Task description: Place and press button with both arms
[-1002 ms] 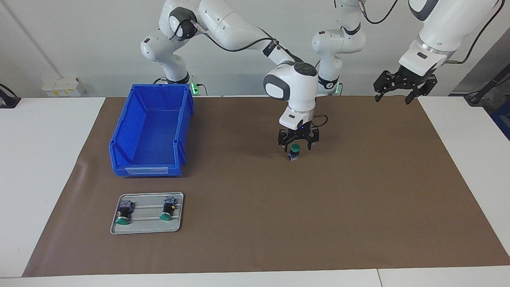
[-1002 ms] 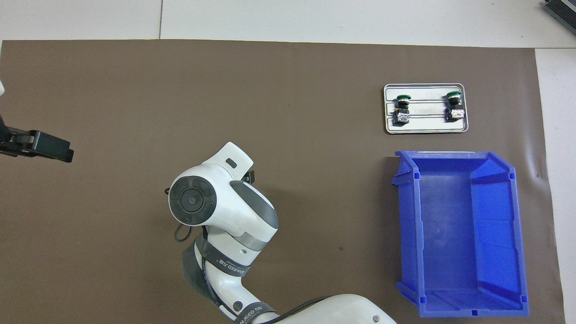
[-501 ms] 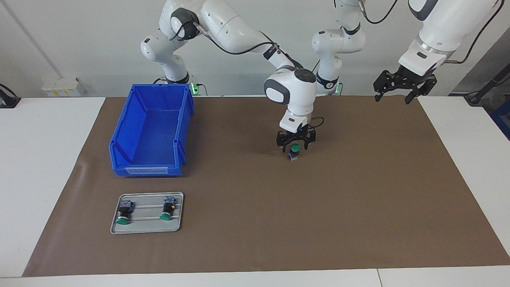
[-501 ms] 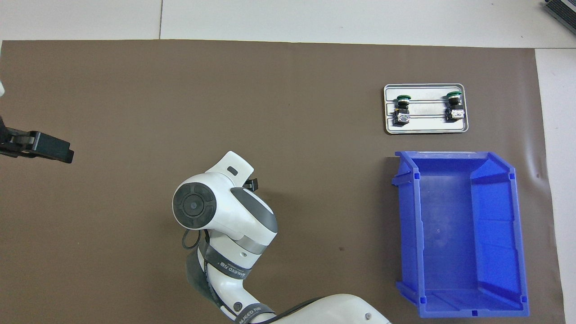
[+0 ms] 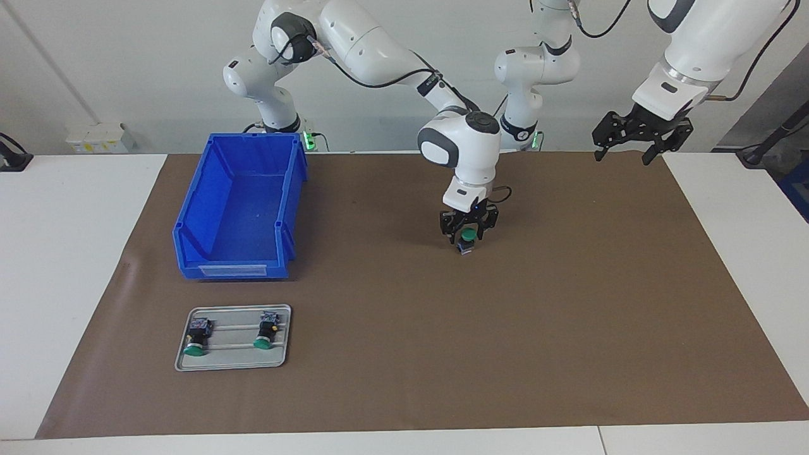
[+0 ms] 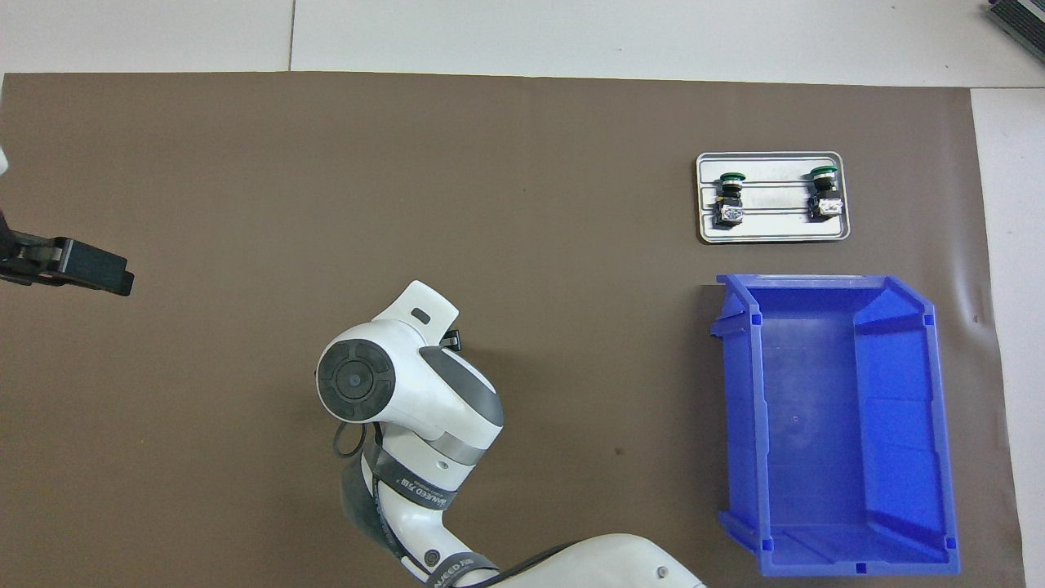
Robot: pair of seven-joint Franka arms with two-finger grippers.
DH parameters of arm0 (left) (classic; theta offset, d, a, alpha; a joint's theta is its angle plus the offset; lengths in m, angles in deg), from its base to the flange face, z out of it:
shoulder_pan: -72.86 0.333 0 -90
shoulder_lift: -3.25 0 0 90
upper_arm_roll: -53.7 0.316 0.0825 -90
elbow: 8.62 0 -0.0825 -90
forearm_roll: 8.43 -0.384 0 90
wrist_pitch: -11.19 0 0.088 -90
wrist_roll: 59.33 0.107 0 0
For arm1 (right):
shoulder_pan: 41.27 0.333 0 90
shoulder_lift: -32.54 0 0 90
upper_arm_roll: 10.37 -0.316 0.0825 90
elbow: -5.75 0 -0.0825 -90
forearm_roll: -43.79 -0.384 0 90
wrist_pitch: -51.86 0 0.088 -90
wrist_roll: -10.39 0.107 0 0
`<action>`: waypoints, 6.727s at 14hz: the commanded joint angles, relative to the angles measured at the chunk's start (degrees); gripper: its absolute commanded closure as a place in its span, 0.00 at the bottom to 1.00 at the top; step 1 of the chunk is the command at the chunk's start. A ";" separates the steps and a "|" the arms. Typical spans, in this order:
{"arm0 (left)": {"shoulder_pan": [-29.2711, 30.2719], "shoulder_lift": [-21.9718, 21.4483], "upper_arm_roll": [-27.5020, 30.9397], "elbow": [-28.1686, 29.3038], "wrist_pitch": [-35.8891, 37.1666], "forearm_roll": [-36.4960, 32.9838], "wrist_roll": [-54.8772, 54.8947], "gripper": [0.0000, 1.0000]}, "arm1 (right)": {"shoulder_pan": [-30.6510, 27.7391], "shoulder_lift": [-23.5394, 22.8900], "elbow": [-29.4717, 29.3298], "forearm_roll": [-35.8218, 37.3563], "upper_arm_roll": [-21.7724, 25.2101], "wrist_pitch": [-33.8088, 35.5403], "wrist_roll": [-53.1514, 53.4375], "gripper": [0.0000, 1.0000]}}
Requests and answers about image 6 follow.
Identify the brown table mat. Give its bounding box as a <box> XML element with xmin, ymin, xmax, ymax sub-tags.
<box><xmin>0</xmin><ymin>72</ymin><xmax>1025</xmax><ymax>588</ymax></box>

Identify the grey metal tray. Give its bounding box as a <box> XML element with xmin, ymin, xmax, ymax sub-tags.
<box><xmin>696</xmin><ymin>151</ymin><xmax>851</xmax><ymax>244</ymax></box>

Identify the blue plastic storage bin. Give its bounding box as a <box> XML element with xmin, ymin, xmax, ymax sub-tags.
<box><xmin>709</xmin><ymin>274</ymin><xmax>962</xmax><ymax>577</ymax></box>

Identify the grey ribbed device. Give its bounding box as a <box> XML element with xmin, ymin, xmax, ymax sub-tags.
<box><xmin>984</xmin><ymin>0</ymin><xmax>1045</xmax><ymax>43</ymax></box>

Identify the green push button switch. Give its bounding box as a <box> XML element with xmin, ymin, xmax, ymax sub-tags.
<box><xmin>807</xmin><ymin>165</ymin><xmax>843</xmax><ymax>223</ymax></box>
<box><xmin>713</xmin><ymin>170</ymin><xmax>748</xmax><ymax>228</ymax></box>

